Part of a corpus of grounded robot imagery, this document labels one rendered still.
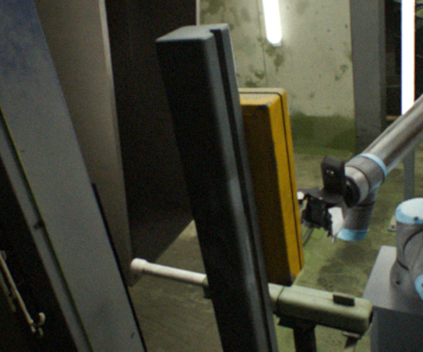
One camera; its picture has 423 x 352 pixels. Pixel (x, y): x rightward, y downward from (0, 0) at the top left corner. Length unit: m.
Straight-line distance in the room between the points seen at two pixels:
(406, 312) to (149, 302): 1.49
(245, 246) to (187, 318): 1.98
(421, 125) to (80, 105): 1.07
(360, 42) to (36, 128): 2.85
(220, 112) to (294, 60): 3.25
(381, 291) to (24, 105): 1.18
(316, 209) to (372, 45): 2.57
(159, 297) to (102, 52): 1.50
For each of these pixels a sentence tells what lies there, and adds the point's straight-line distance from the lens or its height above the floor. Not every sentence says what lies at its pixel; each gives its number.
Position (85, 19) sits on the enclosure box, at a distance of 1.63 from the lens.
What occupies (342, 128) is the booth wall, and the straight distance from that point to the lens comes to 3.84.
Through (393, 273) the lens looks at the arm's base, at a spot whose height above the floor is 0.68.
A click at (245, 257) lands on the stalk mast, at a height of 1.38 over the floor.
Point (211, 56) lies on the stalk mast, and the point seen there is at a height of 1.62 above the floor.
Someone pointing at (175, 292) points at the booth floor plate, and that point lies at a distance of 2.74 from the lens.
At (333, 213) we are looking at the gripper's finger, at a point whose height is 1.18.
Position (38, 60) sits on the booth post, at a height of 1.56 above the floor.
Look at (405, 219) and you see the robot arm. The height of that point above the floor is 0.90.
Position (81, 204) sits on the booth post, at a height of 1.26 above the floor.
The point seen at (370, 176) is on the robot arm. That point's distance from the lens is 1.23.
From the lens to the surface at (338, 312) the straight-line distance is 0.87.
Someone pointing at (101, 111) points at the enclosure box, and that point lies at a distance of 1.72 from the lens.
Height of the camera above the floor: 1.74
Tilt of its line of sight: 26 degrees down
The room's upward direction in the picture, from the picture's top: 11 degrees counter-clockwise
